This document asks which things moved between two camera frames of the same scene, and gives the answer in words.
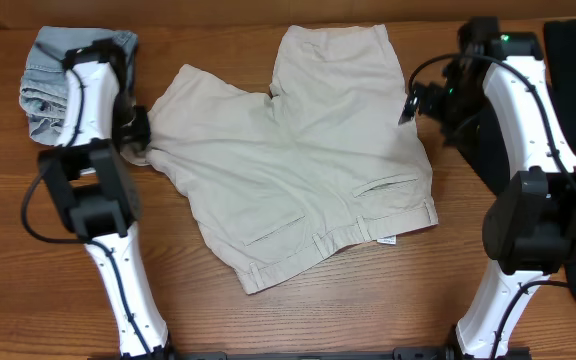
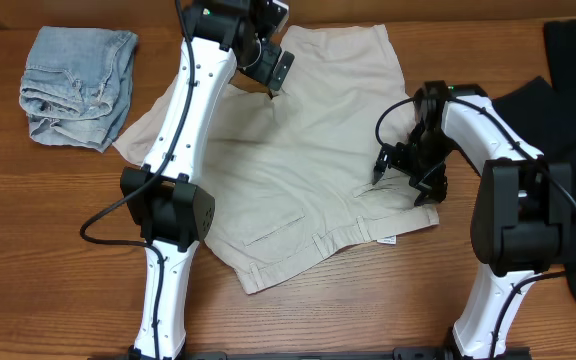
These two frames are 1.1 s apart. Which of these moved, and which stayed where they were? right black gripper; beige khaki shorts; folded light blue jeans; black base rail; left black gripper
Moved: left black gripper; right black gripper
Stayed: beige khaki shorts; folded light blue jeans; black base rail
